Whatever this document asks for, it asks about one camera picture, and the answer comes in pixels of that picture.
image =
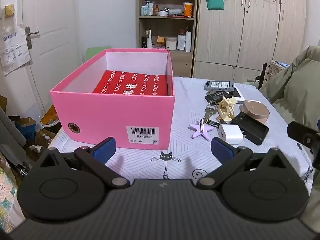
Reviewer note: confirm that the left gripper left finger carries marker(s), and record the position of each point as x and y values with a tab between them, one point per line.
94	160

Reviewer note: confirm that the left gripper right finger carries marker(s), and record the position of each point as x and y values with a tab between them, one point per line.
232	160

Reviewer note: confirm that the white charger cube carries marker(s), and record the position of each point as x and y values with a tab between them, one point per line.
230	134

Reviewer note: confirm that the black rectangular tray case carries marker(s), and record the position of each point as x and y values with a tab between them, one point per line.
252	129

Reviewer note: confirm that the black AA battery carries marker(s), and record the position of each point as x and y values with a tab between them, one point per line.
212	123

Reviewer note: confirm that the purple star hair clip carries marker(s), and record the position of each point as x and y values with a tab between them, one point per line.
201	129

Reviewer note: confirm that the pink cardboard box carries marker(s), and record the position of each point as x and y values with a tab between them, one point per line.
135	121

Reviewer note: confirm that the cream claw hair clip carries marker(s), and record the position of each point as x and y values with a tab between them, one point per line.
225	110

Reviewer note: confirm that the bunch of keys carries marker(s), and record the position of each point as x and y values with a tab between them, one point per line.
213	99

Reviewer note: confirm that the pink rounded compact case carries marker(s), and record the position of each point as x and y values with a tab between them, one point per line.
255	109

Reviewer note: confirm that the grey old mobile phone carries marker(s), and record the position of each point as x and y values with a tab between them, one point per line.
214	85

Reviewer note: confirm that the white pocket wifi router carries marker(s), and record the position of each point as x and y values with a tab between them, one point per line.
237	95

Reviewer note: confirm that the olive green jacket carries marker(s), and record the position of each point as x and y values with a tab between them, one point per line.
294	92

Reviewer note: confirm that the trash bin with orange bag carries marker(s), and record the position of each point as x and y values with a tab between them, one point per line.
50	121

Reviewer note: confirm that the blue small carton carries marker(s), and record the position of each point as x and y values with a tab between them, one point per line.
27	128

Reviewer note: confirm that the floral quilt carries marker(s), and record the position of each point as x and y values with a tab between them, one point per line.
11	213

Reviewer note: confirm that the green folding table board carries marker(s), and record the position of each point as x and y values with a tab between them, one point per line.
91	52

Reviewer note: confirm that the light wood wardrobe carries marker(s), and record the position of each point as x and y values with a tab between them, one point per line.
235	42

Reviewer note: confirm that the white jar on shelf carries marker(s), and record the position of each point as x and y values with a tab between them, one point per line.
171	43

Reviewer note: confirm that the white printed tote bag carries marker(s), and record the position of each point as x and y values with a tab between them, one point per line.
14	49

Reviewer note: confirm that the white door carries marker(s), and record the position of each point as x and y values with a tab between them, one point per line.
55	50

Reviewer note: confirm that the orange cup on shelf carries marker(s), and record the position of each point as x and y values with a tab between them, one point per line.
188	9

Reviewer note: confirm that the wooden open shelf unit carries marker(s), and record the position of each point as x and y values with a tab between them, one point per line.
148	18

